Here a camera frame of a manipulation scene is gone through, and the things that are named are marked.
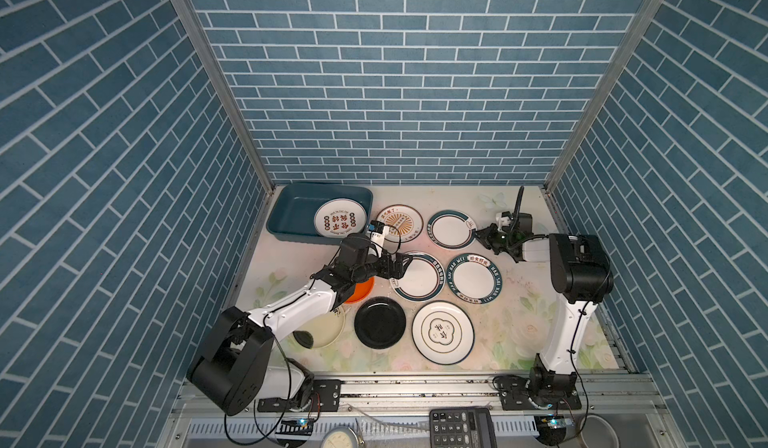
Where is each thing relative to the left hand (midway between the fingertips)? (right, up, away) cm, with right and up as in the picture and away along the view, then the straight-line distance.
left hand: (401, 256), depth 84 cm
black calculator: (+14, -37, -16) cm, 43 cm away
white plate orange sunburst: (+2, +9, +25) cm, 27 cm away
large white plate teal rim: (+7, -10, +11) cm, 16 cm away
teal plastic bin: (-42, +14, +31) cm, 54 cm away
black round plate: (-6, -20, +3) cm, 21 cm away
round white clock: (-14, -38, -18) cm, 44 cm away
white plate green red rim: (+18, +6, +23) cm, 30 cm away
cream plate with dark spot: (-22, -22, 0) cm, 31 cm away
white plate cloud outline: (+12, -22, 0) cm, 25 cm away
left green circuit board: (-25, -40, -11) cm, 48 cm away
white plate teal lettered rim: (+24, -9, +11) cm, 27 cm away
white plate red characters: (-23, +10, +25) cm, 36 cm away
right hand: (+25, +6, +21) cm, 33 cm away
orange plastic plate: (-12, -12, +9) cm, 20 cm away
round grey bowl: (+46, -39, -15) cm, 62 cm away
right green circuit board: (+36, -39, -12) cm, 55 cm away
